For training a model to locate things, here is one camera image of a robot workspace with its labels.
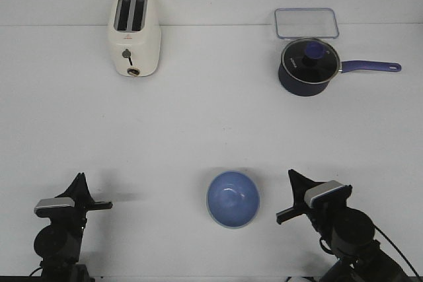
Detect dark blue saucepan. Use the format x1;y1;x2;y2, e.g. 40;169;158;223
278;38;403;98

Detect blue bowl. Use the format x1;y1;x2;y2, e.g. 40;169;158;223
206;170;260;229

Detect cream white toaster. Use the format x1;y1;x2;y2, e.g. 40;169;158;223
107;0;161;77

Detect clear plastic container lid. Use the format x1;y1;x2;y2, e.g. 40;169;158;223
274;8;339;40

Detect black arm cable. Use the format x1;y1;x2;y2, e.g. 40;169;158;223
317;225;420;278
28;262;47;278

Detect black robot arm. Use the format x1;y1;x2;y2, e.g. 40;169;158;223
81;166;375;278
34;172;113;281

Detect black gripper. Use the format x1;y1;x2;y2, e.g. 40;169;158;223
276;169;327;229
57;172;113;229

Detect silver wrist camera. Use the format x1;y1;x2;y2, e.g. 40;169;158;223
304;180;352;208
34;197;75;218

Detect glass lid with blue knob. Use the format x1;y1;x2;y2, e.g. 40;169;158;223
281;38;341;84

